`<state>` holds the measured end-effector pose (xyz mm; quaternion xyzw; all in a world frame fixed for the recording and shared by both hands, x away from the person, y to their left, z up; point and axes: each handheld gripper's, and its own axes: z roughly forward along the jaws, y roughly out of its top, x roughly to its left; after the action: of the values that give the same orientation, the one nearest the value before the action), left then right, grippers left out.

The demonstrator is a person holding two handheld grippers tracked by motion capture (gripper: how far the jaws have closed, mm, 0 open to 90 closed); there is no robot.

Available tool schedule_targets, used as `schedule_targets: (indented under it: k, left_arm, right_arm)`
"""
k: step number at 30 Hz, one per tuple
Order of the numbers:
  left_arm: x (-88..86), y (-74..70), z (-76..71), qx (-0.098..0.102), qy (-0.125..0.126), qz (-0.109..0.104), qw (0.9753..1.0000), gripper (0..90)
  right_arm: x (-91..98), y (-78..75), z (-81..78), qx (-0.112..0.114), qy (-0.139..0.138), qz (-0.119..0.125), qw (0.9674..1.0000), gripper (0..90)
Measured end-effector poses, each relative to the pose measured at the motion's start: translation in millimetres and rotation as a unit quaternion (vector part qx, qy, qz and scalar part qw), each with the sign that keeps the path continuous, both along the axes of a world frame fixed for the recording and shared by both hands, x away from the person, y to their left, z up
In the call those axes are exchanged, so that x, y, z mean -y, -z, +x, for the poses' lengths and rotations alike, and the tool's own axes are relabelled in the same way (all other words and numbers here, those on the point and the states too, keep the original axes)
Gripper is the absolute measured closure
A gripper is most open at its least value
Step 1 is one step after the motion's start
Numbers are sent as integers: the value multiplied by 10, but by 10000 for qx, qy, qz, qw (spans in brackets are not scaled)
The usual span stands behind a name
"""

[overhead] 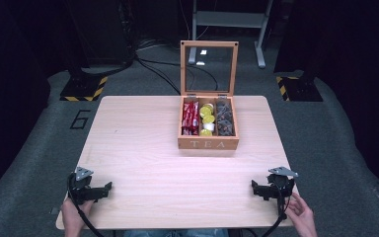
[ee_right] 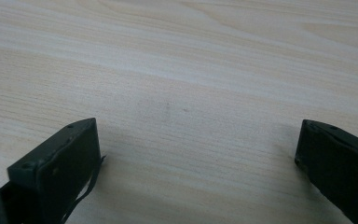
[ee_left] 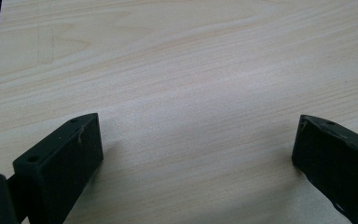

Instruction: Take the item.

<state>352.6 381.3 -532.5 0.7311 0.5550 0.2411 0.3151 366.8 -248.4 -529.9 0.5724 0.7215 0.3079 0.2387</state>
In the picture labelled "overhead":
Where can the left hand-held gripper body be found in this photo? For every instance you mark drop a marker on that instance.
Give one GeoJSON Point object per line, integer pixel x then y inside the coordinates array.
{"type": "Point", "coordinates": [83, 188]}

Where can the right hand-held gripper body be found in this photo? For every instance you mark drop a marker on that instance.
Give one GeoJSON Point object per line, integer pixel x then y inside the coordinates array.
{"type": "Point", "coordinates": [281, 184]}

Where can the person's left hand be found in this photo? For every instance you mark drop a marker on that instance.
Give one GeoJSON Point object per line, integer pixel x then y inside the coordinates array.
{"type": "Point", "coordinates": [74, 215]}

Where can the person's right hand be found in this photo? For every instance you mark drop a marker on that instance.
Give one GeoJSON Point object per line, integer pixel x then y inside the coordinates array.
{"type": "Point", "coordinates": [301, 214]}

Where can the wooden tea box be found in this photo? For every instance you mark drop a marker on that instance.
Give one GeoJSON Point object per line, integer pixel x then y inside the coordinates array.
{"type": "Point", "coordinates": [207, 144]}

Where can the pile of dark tea bags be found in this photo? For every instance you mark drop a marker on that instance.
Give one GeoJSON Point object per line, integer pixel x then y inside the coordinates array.
{"type": "Point", "coordinates": [225, 119]}

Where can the yellow lidded capsule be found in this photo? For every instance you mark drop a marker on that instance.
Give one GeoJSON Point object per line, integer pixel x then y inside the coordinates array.
{"type": "Point", "coordinates": [206, 133]}
{"type": "Point", "coordinates": [209, 119]}
{"type": "Point", "coordinates": [205, 111]}

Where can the white capsule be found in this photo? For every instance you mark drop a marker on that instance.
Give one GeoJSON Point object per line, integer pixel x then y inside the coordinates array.
{"type": "Point", "coordinates": [209, 126]}

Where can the person's blue jeans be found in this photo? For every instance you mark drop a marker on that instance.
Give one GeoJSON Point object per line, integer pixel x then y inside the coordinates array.
{"type": "Point", "coordinates": [176, 233]}

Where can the stack of red packets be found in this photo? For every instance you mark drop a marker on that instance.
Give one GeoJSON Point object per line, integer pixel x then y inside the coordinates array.
{"type": "Point", "coordinates": [190, 118]}

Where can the black striped stand base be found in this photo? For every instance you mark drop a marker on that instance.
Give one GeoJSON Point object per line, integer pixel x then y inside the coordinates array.
{"type": "Point", "coordinates": [84, 87]}
{"type": "Point", "coordinates": [297, 89]}

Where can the grey metal stand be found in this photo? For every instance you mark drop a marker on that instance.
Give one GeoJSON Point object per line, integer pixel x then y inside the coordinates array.
{"type": "Point", "coordinates": [232, 19]}

